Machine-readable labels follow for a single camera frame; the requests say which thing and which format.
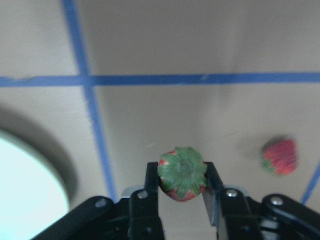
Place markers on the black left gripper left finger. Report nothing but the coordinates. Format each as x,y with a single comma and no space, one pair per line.
144,220

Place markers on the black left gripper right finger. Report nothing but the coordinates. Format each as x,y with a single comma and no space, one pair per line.
228,209

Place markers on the small red strawberry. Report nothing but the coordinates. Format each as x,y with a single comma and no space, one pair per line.
182,173

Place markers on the light green plate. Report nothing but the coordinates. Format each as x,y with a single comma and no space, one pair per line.
32,193

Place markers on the strawberry lying sideways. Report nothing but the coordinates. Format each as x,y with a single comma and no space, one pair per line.
280,156

